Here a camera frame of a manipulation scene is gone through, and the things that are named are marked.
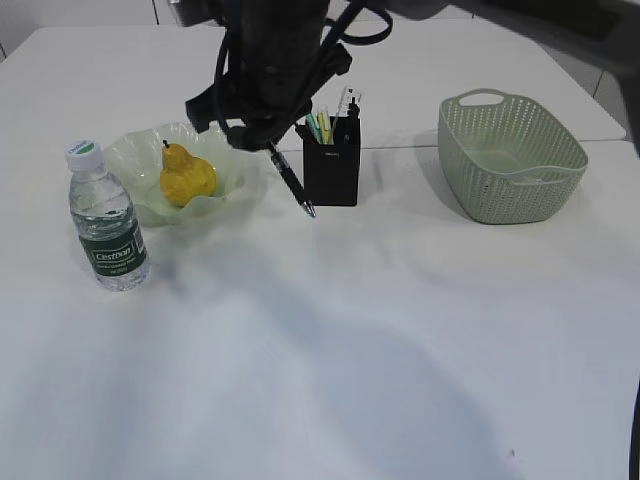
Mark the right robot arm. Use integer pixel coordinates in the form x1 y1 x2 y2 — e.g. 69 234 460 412
171 1 639 151

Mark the green plastic woven basket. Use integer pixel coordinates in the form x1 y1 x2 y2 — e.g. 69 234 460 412
438 89 589 225

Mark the clear plastic water bottle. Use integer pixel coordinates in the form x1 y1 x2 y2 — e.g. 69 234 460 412
64 140 150 291

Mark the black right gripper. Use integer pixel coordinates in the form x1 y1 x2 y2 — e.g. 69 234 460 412
184 1 353 151

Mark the green glass wavy plate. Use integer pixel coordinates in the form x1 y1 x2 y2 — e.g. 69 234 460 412
104 122 253 227

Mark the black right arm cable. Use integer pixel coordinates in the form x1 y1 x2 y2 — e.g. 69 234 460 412
212 0 394 146

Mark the yellow pear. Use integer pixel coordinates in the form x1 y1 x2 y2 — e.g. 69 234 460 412
159 140 218 207

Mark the transparent plastic ruler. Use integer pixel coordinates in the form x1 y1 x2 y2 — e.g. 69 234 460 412
331 85 362 130

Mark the teal utility knife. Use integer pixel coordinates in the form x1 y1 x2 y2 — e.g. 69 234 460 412
305 113 323 144

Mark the yellow utility knife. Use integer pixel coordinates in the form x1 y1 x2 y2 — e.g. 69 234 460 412
316 106 333 145

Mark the black pen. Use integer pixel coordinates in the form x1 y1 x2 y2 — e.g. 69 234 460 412
267 142 316 218
342 99 360 145
294 124 316 144

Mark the black square pen holder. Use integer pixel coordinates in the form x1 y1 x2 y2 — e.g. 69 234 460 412
299 117 361 207

